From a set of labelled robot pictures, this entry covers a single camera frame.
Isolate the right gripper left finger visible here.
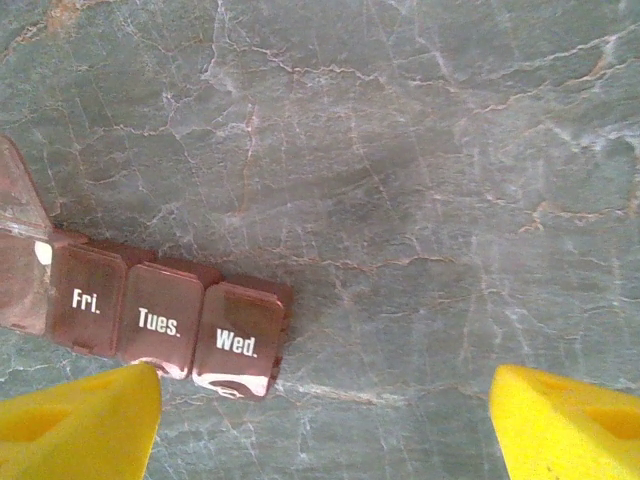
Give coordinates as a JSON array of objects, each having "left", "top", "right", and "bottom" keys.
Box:
[{"left": 0, "top": 361, "right": 164, "bottom": 480}]

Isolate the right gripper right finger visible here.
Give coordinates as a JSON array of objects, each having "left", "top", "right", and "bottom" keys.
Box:
[{"left": 488, "top": 363, "right": 640, "bottom": 480}]

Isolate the brown weekly pill organizer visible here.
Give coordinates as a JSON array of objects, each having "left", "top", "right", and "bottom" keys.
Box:
[{"left": 0, "top": 133, "right": 296, "bottom": 402}]

